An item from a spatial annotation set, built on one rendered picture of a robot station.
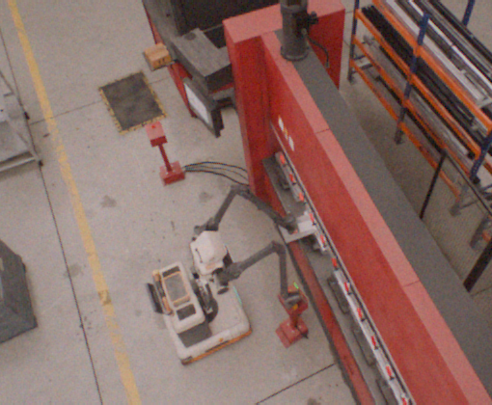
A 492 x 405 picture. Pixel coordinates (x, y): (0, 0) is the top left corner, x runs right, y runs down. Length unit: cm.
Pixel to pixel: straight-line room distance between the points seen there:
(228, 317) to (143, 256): 122
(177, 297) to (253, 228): 150
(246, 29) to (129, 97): 322
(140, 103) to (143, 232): 179
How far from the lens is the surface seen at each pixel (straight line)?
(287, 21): 347
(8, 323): 537
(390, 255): 284
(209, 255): 390
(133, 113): 669
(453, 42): 516
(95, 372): 530
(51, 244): 599
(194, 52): 433
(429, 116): 544
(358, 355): 413
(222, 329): 484
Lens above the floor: 483
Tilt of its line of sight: 56 degrees down
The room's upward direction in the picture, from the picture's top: 5 degrees counter-clockwise
